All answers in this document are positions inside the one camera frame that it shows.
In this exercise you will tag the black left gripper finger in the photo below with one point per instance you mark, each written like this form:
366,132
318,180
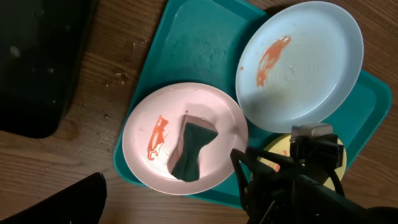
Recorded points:
82,202

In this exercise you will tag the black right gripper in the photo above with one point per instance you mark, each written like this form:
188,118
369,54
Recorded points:
294,179

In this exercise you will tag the white plate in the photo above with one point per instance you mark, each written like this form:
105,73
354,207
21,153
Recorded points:
152,131

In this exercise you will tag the light blue plate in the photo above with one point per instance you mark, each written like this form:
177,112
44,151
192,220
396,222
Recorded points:
299,66

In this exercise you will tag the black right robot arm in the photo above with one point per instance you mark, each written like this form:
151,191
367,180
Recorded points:
353,213

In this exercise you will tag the black water tray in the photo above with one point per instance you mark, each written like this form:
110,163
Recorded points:
41,47

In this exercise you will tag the yellow-green plate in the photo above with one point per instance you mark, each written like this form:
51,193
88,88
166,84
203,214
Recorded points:
323,157

